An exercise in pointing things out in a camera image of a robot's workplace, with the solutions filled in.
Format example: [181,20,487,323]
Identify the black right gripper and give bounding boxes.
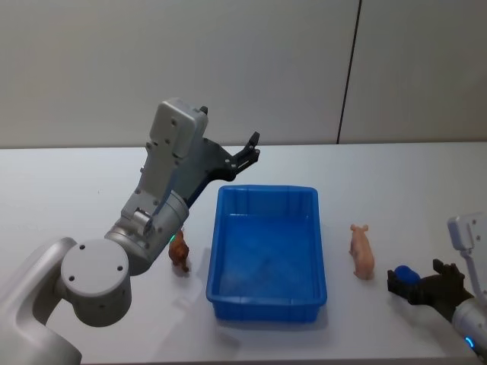
[387,259,476,325]

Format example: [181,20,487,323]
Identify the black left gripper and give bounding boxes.
[178,131,262,210]

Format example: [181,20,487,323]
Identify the small blue toy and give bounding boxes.
[393,265,420,284]

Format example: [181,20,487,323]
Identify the pink toy pig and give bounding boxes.
[349,223,376,281]

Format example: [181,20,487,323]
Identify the blue plastic bin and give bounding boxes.
[205,184,329,323]

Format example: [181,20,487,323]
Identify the brown toy animal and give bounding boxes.
[168,227,191,273]

